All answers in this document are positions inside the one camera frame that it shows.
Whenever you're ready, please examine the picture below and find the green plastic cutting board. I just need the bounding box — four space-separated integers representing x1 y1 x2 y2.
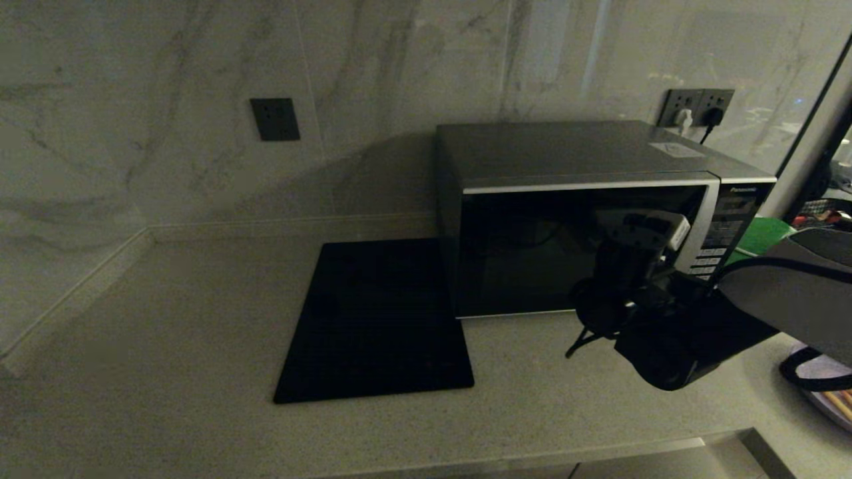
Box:
729 216 797 264

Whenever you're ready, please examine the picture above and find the purple plastic plate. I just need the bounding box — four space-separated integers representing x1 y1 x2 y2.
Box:
792 343 852 434

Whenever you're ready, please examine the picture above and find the black glass induction cooktop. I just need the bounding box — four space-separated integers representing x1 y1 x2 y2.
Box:
273 238 475 404

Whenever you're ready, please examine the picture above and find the silver black microwave oven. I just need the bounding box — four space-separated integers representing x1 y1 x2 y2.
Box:
435 120 778 320

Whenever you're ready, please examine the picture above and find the white cabinet front panel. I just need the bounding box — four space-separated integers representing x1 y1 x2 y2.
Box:
569 440 776 479

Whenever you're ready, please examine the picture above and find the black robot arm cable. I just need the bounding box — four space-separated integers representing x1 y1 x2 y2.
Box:
712 256 852 393

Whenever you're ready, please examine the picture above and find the dark single wall socket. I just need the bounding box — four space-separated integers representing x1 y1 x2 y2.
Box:
250 98 301 142

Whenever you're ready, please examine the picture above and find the black power plug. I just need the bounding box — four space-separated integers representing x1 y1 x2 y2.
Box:
699 107 725 145

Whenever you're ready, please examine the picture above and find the metal wire basket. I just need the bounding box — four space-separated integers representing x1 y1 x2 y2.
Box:
792 197 835 228

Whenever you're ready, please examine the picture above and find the dark double wall socket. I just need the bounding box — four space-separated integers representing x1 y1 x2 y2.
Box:
658 88 736 128

